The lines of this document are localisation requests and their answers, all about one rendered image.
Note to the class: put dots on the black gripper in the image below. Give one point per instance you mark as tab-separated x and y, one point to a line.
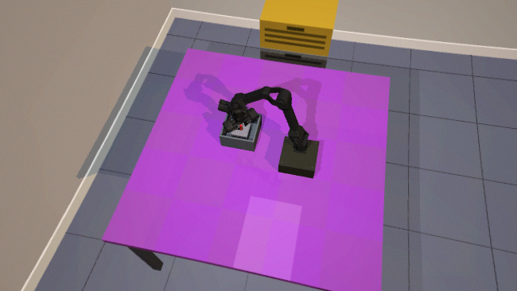
246	119

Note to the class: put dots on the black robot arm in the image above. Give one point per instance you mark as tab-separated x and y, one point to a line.
283	101

